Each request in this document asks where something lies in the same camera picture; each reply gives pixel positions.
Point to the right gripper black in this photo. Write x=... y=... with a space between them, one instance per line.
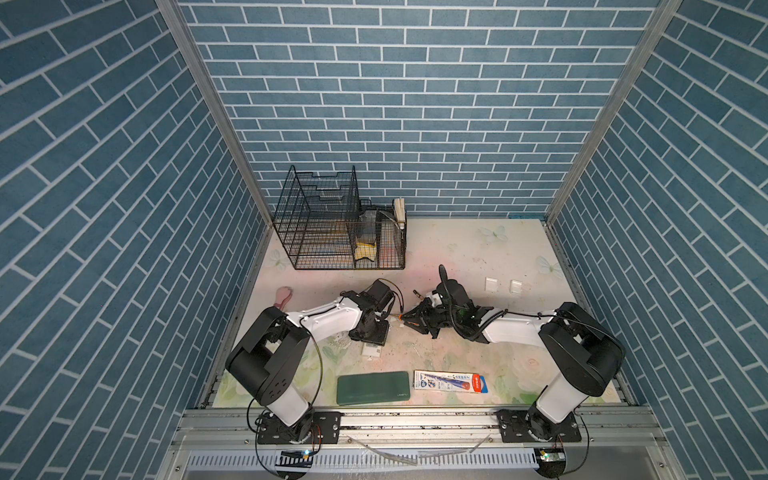
x=419 y=317

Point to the black wire file rack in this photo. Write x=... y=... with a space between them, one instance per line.
x=313 y=219

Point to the white blue red package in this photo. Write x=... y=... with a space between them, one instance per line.
x=449 y=382

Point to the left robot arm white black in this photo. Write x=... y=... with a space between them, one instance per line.
x=265 y=360

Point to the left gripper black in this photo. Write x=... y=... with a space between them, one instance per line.
x=381 y=338

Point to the black wire mesh basket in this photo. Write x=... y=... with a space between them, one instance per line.
x=380 y=222

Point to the green flat case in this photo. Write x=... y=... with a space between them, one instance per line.
x=373 y=388

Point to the yellow item in basket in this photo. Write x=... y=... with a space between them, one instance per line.
x=365 y=249

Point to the white battery cover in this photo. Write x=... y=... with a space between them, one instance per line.
x=491 y=285
x=516 y=287

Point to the pink object on table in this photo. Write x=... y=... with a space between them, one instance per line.
x=283 y=295

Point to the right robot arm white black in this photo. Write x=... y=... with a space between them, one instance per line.
x=586 y=355

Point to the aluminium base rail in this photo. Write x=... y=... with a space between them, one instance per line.
x=602 y=442

